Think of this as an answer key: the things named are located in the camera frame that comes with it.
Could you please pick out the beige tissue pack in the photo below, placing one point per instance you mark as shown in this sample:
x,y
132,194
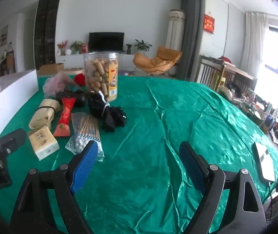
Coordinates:
x,y
42,142

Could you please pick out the framed wall painting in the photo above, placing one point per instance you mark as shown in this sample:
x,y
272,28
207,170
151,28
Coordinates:
x,y
4,35

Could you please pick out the silver tablet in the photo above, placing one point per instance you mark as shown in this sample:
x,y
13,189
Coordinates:
x,y
264,160

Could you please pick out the wooden slatted crib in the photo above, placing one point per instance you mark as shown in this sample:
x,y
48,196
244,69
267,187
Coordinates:
x,y
217,70

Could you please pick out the clear plastic snack jar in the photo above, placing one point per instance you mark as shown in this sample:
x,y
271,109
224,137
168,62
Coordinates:
x,y
101,78

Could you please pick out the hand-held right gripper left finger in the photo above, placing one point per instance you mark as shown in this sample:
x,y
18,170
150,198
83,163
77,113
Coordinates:
x,y
85,165

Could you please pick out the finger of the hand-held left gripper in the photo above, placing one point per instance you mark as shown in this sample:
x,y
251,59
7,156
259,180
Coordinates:
x,y
12,139

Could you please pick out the grey curtain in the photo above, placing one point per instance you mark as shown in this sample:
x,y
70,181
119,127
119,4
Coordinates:
x,y
190,36

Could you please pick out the green satin tablecloth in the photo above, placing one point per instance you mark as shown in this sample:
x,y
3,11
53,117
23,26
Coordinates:
x,y
153,126

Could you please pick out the beige rolled bag bundle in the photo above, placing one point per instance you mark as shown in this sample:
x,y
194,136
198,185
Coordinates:
x,y
43,113

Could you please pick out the white cardboard box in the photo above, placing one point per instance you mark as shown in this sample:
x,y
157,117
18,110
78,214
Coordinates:
x,y
7,95

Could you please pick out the pile of household clutter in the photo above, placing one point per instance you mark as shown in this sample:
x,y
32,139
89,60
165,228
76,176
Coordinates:
x,y
263,112

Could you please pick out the black flat television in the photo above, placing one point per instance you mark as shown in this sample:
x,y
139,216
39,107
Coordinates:
x,y
106,41

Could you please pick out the brown cardboard box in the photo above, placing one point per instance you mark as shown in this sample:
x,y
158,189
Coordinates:
x,y
51,69

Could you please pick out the large green potted plant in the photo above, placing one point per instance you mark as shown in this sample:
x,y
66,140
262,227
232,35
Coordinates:
x,y
141,45

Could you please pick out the bushy green potted plant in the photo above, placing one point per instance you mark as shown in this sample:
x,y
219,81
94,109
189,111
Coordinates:
x,y
76,46

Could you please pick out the white standing air conditioner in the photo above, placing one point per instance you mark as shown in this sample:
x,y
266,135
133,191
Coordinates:
x,y
175,31

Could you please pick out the black fabric bundle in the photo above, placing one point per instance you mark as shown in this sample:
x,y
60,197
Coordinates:
x,y
109,119

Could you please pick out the bag of cotton swabs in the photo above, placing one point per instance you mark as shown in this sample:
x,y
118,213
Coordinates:
x,y
85,126

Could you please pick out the red foil packet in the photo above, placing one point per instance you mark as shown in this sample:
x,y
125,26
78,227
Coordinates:
x,y
64,117

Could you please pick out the white sheer curtain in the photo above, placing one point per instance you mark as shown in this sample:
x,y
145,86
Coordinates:
x,y
253,41

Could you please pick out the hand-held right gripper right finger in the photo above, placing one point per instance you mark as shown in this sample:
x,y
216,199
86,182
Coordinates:
x,y
192,168

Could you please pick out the red flower arrangement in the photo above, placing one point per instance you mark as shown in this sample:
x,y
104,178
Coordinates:
x,y
62,45

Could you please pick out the white television cabinet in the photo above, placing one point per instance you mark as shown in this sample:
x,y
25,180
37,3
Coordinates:
x,y
126,61

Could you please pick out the small green potted plant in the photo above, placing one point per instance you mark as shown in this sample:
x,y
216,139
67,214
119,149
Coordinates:
x,y
128,48

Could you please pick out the red wall hanging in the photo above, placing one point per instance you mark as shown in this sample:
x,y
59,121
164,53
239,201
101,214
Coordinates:
x,y
209,23

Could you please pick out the orange lounge chair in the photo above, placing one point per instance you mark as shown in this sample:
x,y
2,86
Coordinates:
x,y
158,59

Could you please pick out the pink mesh pouf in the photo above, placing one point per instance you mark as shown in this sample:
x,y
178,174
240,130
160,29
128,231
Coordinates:
x,y
52,86

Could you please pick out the red yarn skein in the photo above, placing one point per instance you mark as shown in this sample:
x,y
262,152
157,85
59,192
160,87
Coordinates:
x,y
80,80

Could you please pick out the dark glass display cabinet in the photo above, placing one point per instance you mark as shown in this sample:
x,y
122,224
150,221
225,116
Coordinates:
x,y
47,29

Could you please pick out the round white vase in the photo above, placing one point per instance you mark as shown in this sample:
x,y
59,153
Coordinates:
x,y
67,52

